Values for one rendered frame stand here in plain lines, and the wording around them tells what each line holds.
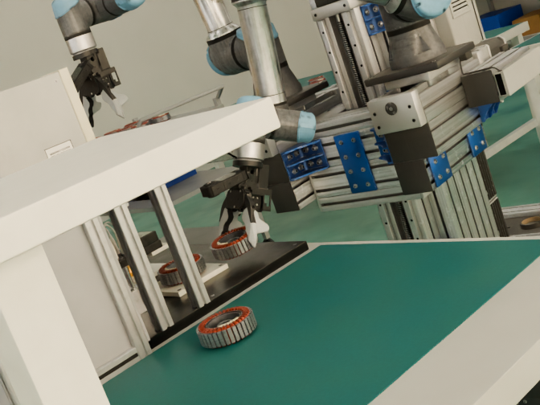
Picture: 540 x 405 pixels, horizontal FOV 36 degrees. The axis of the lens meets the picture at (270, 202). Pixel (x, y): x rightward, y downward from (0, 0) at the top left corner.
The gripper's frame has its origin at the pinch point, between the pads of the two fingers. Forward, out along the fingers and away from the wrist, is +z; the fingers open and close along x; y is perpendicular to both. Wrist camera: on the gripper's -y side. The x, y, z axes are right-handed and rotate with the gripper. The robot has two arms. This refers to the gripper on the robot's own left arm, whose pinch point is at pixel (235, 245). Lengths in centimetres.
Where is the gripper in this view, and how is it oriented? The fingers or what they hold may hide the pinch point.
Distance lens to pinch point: 195.7
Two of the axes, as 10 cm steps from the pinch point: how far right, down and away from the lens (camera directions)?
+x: -6.0, 0.1, 8.0
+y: 8.0, 0.9, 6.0
